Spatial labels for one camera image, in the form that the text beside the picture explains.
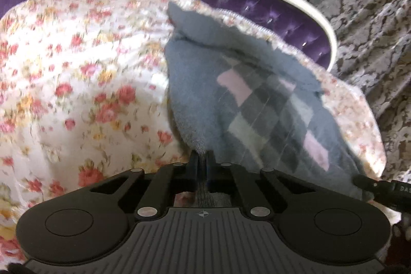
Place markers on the grey argyle sweater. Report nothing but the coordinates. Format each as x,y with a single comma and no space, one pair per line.
257,94

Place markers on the floral blanket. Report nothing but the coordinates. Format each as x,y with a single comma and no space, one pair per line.
80,84

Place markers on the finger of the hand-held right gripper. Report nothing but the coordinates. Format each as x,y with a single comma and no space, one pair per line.
364,184

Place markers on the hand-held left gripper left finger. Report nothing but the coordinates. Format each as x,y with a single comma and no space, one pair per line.
194,171

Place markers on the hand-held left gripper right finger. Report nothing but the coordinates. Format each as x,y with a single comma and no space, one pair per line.
210,171

